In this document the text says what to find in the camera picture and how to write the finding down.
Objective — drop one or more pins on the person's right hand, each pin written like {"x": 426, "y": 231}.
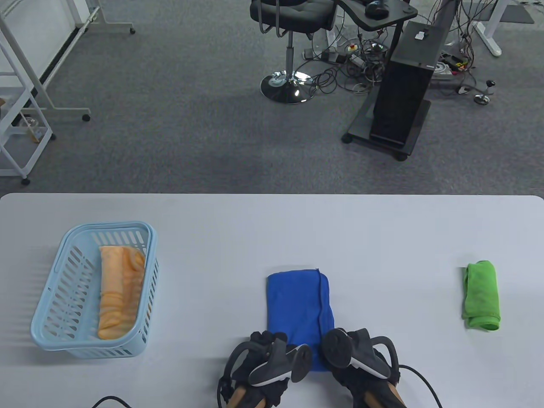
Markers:
{"x": 361, "y": 382}

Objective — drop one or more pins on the person's left hand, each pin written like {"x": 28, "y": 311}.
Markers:
{"x": 263, "y": 340}

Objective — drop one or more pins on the blue towel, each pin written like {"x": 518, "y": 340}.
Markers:
{"x": 297, "y": 306}

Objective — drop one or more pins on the green rectangular towel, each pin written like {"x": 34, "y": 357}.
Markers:
{"x": 482, "y": 297}

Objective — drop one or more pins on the orange towel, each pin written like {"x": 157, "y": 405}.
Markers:
{"x": 119, "y": 289}

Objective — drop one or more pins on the person's left forearm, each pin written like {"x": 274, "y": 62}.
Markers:
{"x": 238, "y": 397}

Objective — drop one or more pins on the person's right forearm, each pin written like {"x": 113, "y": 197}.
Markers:
{"x": 384, "y": 395}

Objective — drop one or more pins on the light blue plastic basket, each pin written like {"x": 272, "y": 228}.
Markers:
{"x": 106, "y": 224}

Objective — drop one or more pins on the black computer tower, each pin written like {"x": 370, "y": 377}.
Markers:
{"x": 403, "y": 93}

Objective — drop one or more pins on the white power strip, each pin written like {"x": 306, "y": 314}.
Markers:
{"x": 316, "y": 54}

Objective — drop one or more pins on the small metal stand black knob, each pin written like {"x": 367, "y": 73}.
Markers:
{"x": 482, "y": 99}

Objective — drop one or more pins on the white wheeled rack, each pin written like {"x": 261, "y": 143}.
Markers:
{"x": 17, "y": 127}

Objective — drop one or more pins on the black office chair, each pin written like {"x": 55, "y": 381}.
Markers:
{"x": 293, "y": 12}

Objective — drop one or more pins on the white whiteboard stand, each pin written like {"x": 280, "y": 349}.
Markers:
{"x": 42, "y": 91}

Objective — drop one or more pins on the black computer mouse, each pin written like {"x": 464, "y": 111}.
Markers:
{"x": 376, "y": 8}

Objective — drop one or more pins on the black rolling desk stand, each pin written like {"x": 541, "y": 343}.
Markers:
{"x": 395, "y": 15}

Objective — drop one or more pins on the black desk column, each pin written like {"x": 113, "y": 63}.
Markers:
{"x": 446, "y": 17}

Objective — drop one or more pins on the white desk leg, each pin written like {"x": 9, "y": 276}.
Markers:
{"x": 488, "y": 29}

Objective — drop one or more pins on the dark floor mat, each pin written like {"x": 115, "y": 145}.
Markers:
{"x": 516, "y": 12}

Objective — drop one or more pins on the grey floor base plate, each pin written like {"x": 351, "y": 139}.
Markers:
{"x": 442, "y": 70}

